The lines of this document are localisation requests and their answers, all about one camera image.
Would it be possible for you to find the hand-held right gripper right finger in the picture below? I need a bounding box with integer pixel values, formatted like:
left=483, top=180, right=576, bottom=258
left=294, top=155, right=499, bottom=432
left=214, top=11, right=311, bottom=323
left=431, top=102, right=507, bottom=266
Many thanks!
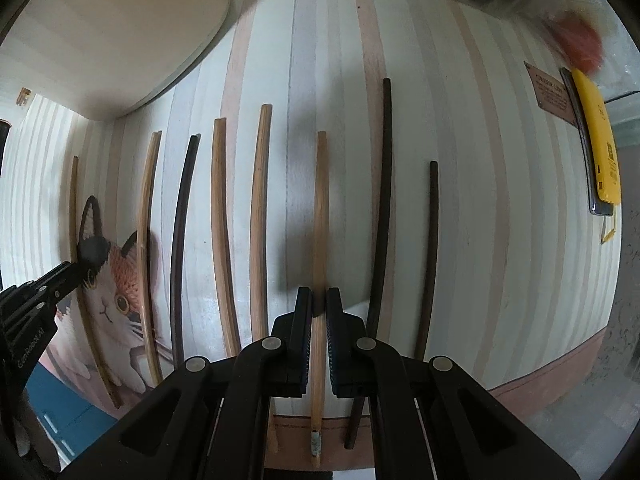
left=326, top=287, right=583, bottom=480

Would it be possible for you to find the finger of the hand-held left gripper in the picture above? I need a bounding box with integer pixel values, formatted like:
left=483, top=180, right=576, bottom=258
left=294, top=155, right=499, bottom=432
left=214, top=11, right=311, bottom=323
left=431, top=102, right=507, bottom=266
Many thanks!
left=20, top=260, right=88, bottom=311

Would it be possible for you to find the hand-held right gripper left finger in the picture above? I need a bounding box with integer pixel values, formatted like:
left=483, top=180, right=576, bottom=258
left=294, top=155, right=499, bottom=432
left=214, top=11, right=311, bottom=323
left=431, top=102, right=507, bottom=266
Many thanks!
left=57, top=286, right=315, bottom=480

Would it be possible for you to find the thin light wooden chopstick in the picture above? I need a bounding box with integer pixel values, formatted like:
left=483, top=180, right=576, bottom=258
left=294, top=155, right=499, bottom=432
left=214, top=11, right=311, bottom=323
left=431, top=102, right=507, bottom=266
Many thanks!
left=70, top=156, right=123, bottom=408

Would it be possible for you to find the long dark wooden chopstick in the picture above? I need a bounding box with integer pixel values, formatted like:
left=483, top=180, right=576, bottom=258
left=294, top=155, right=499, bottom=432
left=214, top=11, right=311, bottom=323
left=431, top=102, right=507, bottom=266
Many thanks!
left=344, top=78, right=393, bottom=451

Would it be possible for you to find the pink striped chopstick holder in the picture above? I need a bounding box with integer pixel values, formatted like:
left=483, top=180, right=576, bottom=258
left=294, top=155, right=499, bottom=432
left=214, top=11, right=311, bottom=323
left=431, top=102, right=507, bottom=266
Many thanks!
left=0, top=0, right=236, bottom=122

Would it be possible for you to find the blue box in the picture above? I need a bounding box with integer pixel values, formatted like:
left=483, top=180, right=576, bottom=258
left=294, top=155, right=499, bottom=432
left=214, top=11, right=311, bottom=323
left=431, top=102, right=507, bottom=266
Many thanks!
left=22, top=360, right=121, bottom=463

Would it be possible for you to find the red round item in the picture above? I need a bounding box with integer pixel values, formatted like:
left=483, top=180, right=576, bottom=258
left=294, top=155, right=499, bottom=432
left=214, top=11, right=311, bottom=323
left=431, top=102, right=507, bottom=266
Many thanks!
left=545, top=12, right=606, bottom=73

